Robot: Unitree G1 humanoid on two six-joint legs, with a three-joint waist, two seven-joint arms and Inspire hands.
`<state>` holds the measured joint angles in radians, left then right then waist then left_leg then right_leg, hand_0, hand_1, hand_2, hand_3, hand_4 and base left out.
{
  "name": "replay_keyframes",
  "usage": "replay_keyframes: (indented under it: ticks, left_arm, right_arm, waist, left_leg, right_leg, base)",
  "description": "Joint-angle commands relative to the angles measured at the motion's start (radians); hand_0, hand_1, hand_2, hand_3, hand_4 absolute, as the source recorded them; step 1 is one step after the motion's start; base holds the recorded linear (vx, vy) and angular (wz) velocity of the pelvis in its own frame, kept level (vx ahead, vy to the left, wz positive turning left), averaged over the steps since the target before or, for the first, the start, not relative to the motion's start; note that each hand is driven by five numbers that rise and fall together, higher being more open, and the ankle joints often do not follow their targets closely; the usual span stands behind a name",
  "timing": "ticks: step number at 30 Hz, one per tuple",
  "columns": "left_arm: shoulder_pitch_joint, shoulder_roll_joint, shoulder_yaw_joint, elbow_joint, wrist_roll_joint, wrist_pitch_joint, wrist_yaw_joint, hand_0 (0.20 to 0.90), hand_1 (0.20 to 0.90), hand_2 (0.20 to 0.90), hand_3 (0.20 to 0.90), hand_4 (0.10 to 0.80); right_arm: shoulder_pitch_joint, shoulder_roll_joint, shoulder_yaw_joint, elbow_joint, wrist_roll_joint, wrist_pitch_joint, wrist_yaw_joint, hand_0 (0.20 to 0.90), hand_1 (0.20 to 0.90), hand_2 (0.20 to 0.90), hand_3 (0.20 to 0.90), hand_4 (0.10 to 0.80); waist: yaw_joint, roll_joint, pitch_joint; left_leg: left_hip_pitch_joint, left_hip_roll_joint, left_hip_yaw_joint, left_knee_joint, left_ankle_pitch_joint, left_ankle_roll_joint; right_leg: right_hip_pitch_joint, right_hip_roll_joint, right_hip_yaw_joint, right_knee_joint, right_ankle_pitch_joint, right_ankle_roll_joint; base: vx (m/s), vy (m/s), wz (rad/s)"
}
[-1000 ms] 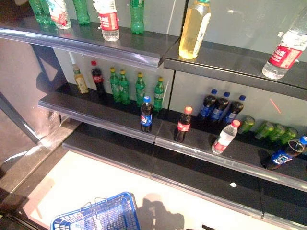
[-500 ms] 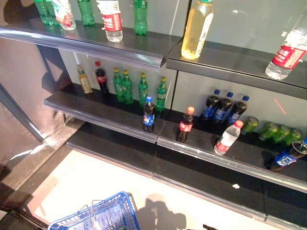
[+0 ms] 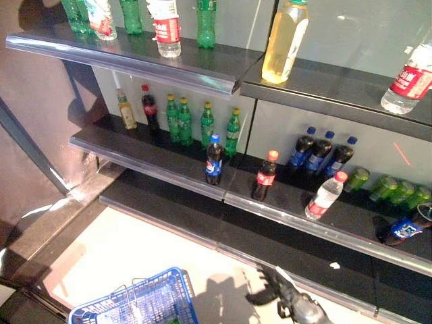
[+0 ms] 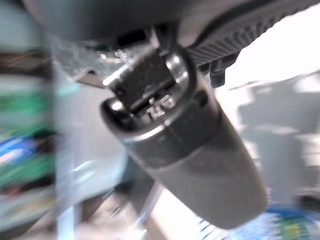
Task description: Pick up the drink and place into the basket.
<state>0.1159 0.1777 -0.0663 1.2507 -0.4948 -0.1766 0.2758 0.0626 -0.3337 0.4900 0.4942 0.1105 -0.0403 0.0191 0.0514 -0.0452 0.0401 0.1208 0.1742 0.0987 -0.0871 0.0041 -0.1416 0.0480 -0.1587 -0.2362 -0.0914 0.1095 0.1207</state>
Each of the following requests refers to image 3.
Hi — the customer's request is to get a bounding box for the green soda bottle yellow cap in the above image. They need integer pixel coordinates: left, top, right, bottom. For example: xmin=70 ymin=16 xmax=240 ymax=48
xmin=178 ymin=97 xmax=194 ymax=147
xmin=200 ymin=101 xmax=216 ymax=150
xmin=165 ymin=93 xmax=180 ymax=143
xmin=223 ymin=107 xmax=242 ymax=158

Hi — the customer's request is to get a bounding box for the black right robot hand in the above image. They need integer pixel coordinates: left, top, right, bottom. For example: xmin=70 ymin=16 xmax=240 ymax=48
xmin=245 ymin=264 xmax=306 ymax=306

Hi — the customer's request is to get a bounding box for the blue plastic shopping basket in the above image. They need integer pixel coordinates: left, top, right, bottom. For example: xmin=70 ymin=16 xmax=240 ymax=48
xmin=68 ymin=267 xmax=200 ymax=324

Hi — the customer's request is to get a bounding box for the water bottle red label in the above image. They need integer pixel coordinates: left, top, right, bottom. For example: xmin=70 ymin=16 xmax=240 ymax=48
xmin=304 ymin=170 xmax=349 ymax=221
xmin=84 ymin=0 xmax=118 ymax=41
xmin=146 ymin=0 xmax=182 ymax=59
xmin=380 ymin=43 xmax=432 ymax=115

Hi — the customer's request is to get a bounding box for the cola bottle red cap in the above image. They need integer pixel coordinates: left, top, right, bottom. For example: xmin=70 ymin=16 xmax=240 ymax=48
xmin=140 ymin=84 xmax=161 ymax=135
xmin=250 ymin=150 xmax=280 ymax=203

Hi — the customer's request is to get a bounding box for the large yellow tea bottle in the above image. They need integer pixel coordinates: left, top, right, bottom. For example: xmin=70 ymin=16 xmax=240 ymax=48
xmin=261 ymin=0 xmax=310 ymax=84

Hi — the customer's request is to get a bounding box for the dark metal frame bar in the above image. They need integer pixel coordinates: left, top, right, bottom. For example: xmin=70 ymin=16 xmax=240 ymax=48
xmin=0 ymin=97 xmax=74 ymax=197

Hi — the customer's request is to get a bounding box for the pepsi bottle blue label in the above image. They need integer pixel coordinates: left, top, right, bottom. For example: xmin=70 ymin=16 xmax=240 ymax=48
xmin=382 ymin=202 xmax=432 ymax=247

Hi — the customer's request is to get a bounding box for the pepsi bottle blue cap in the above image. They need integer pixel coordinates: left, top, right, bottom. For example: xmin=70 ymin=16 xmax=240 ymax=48
xmin=324 ymin=136 xmax=358 ymax=180
xmin=286 ymin=126 xmax=317 ymax=169
xmin=205 ymin=134 xmax=224 ymax=186
xmin=304 ymin=130 xmax=335 ymax=173

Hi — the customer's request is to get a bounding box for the small yellow tea bottle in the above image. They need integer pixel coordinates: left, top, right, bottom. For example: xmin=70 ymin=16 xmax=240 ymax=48
xmin=115 ymin=88 xmax=138 ymax=131

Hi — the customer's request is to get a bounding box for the black base shelf board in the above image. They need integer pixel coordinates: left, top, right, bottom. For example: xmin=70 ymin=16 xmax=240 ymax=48
xmin=99 ymin=168 xmax=432 ymax=324

